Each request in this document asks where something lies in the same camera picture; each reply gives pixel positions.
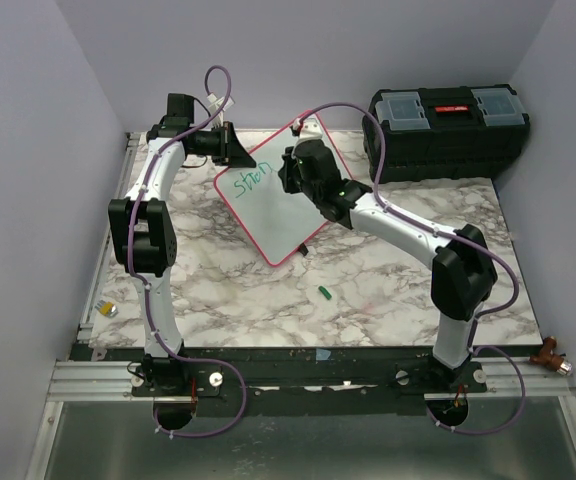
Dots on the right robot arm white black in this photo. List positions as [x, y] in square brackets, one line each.
[462, 275]

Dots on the black clip on whiteboard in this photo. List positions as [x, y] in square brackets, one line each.
[303, 249]

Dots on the green marker cap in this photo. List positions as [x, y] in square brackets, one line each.
[327, 295]

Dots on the black toolbox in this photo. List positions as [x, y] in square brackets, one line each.
[452, 133]

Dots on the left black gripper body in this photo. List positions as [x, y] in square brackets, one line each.
[223, 146]

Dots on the aluminium frame rail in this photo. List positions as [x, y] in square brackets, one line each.
[93, 379]

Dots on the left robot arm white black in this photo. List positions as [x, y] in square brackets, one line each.
[142, 232]

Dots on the copper pipe fitting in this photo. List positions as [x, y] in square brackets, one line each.
[549, 359]

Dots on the small yellow connector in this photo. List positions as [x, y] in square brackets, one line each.
[106, 308]

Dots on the whiteboard with pink frame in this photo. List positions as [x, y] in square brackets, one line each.
[276, 222]

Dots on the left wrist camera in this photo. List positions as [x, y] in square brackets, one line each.
[214, 103]

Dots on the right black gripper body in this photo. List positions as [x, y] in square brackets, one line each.
[293, 182]

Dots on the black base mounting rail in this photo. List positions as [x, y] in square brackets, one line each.
[300, 381]

